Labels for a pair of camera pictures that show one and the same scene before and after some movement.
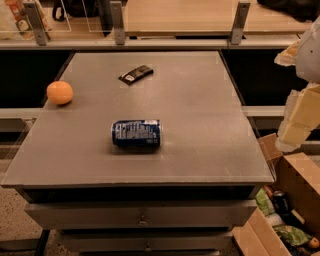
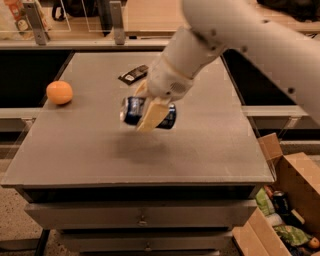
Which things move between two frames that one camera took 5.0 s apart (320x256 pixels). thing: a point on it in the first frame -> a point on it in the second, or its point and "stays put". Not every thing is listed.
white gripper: [309, 56] -> [167, 81]
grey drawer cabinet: [141, 153] stays put
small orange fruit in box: [314, 243] stays put
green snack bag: [293, 235] stays put
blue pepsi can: [136, 133] -> [131, 108]
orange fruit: [59, 92] stays put
